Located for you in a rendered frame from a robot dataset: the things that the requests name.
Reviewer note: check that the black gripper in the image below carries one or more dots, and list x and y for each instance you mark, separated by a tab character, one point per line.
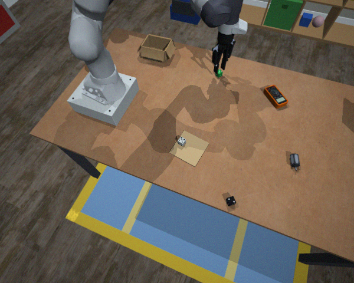
222	48

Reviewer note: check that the green die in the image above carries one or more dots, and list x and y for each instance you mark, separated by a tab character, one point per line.
219	74

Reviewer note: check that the white die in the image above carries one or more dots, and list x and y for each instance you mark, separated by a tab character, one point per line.
181	141

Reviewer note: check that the beige square mat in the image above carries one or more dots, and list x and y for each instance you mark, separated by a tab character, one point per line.
192	150

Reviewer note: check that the orange digital multimeter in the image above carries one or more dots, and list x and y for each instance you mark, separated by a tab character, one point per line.
275	96

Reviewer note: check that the black die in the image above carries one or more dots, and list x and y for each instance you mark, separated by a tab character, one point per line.
230	201

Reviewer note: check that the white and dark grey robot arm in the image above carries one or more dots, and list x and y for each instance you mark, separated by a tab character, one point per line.
103	83

